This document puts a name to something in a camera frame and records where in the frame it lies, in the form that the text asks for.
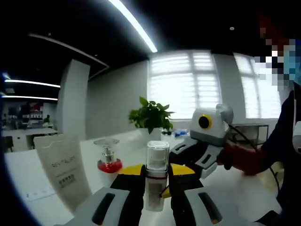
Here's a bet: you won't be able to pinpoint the red-collared white skincare bottle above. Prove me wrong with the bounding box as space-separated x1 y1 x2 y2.
93 137 123 189

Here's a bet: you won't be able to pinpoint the white square pillar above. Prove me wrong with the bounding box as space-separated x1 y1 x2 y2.
57 58 91 141

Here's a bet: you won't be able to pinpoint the blue plastic bag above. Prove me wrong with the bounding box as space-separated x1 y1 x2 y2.
173 128 189 137

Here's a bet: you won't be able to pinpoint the bright window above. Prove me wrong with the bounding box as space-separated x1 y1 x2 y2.
148 50 223 120
232 53 283 120

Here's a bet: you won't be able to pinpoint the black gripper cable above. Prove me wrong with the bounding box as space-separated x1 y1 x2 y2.
228 124 282 197

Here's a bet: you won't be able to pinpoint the white office workbenches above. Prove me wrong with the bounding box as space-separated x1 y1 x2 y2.
1 127 58 153

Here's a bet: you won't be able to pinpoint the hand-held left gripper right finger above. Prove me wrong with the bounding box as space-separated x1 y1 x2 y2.
167 163 262 226

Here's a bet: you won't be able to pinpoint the small white skincare bottle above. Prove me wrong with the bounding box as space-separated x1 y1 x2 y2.
143 140 170 212

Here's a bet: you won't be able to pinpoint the long ceiling light strip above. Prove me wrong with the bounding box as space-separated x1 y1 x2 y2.
109 0 158 53

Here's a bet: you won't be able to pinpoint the white chest-worn device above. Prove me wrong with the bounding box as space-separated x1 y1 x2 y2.
292 130 301 155

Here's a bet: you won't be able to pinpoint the white skincare tube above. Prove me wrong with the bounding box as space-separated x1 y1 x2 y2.
33 134 92 214

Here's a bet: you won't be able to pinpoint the potted green plant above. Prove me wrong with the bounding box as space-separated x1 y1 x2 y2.
128 96 176 148

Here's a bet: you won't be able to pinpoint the person's right hand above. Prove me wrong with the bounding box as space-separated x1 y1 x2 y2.
216 143 248 175

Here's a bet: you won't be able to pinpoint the thin ceiling light strip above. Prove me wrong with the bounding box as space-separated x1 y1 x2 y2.
4 79 61 88
2 95 58 101

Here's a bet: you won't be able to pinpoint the person's dark clothed torso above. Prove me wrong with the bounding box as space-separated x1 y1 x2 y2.
261 80 301 226

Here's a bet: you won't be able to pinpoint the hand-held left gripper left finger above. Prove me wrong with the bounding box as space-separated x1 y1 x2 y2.
54 164 146 226

